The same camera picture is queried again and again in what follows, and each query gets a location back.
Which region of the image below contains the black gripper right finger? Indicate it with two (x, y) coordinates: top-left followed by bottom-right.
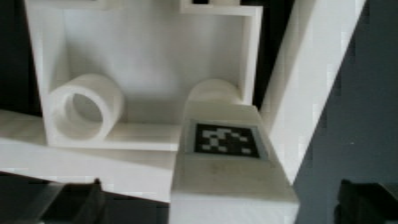
(335, 179), (398, 224)

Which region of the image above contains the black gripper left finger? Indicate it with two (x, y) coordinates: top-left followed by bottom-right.
(0, 171), (169, 224)

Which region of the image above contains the white chair leg with tag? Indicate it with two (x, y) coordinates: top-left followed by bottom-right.
(169, 79), (301, 224)

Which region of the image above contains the white chair seat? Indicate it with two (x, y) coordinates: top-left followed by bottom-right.
(25, 0), (263, 151)

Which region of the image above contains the white U-shaped frame wall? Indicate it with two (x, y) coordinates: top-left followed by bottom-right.
(0, 0), (365, 201)

